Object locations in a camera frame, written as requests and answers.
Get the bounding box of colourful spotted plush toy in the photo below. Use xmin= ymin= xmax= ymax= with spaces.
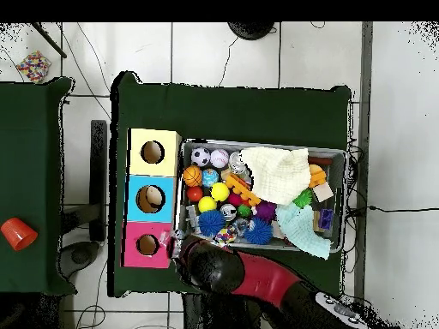
xmin=213 ymin=225 xmax=238 ymax=247

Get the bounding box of small baseball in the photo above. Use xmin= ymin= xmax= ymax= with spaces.
xmin=209 ymin=148 xmax=231 ymax=170

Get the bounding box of small yellow ball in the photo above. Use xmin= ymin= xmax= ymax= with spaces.
xmin=198 ymin=194 xmax=218 ymax=213

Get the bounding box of shallow clear mesh bin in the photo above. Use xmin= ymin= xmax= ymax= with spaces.
xmin=176 ymin=139 xmax=347 ymax=254

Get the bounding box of mint green cloth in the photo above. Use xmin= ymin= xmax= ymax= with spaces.
xmin=275 ymin=202 xmax=332 ymax=261

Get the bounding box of globe print ball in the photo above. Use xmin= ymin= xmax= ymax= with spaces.
xmin=201 ymin=169 xmax=220 ymax=188

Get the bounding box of green covered side table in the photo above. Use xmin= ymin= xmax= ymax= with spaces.
xmin=0 ymin=76 xmax=75 ymax=297

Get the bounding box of blue spiky ball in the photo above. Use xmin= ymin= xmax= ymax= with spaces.
xmin=197 ymin=208 xmax=227 ymax=238
xmin=244 ymin=217 xmax=275 ymax=247

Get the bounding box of dark green table cloth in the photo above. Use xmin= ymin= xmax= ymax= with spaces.
xmin=108 ymin=71 xmax=352 ymax=302

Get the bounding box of cream waffle cloth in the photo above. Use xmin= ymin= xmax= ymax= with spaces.
xmin=239 ymin=146 xmax=313 ymax=206

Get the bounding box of red cup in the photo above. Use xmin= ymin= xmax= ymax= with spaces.
xmin=0 ymin=217 xmax=39 ymax=252

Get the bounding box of black round stand base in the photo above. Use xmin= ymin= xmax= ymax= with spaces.
xmin=227 ymin=21 xmax=277 ymax=41

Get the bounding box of wooden box with three holes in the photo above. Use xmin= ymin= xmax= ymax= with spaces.
xmin=123 ymin=127 xmax=183 ymax=270

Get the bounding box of small soccer ball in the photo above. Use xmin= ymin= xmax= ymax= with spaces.
xmin=190 ymin=147 xmax=212 ymax=169

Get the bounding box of small orange basketball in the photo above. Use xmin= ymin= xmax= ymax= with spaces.
xmin=182 ymin=165 xmax=204 ymax=188

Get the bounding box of large yellow ball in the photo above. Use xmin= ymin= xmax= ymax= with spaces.
xmin=210 ymin=182 xmax=231 ymax=203

